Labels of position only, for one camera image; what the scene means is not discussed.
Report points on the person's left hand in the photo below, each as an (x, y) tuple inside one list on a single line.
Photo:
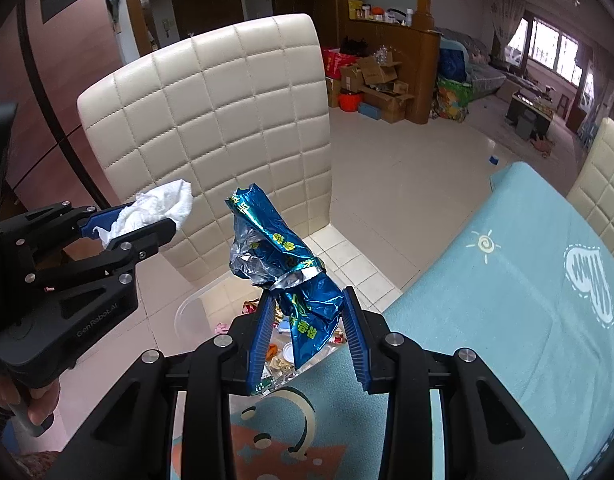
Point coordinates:
[(39, 402)]

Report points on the cream quilted dining chair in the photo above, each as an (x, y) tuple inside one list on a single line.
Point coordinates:
[(212, 110), (604, 180)]

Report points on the blue bag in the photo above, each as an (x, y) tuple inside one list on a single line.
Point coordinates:
[(452, 60)]

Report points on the orange bucket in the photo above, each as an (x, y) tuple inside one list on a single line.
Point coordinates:
[(349, 101)]

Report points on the row of boxes and bottles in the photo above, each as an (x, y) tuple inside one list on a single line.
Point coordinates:
[(367, 11)]

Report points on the blue foil snack wrapper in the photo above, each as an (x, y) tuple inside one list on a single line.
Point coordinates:
[(307, 305)]

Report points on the grey waste bin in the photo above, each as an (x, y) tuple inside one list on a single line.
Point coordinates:
[(527, 125)]

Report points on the low coffee table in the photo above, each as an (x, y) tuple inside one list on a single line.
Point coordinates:
[(522, 101)]

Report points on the window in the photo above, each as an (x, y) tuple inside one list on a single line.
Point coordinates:
[(557, 50)]

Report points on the colourful printed bag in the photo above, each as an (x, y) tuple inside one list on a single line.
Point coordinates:
[(452, 97)]

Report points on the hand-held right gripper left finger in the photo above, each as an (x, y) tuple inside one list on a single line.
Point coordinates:
[(259, 345)]

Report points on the small blue box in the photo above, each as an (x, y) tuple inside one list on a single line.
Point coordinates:
[(369, 110)]

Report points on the red bag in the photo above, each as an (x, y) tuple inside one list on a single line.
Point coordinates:
[(332, 62)]

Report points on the patterned curtain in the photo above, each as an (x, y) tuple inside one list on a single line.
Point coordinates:
[(594, 82), (507, 20)]

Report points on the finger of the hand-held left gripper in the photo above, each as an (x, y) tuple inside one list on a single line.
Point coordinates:
[(99, 222), (147, 240)]

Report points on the pinkish brown cabinet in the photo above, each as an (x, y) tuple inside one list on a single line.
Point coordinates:
[(47, 85)]

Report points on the grey sofa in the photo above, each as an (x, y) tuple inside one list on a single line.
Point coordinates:
[(487, 77)]

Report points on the wooden cabinet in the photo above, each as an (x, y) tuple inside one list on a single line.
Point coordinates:
[(422, 70)]

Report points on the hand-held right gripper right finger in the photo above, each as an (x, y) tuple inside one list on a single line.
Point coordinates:
[(359, 350)]

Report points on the clear plastic bin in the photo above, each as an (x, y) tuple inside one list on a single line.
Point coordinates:
[(197, 310)]

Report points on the torn blue paper carton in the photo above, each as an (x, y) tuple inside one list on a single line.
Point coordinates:
[(283, 329)]

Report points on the dark wooden door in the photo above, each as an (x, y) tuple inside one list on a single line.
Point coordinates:
[(207, 0)]

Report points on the pile of cardboard boxes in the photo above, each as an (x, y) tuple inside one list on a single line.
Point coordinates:
[(374, 77)]

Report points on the white tissue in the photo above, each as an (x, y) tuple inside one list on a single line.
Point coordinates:
[(162, 202)]

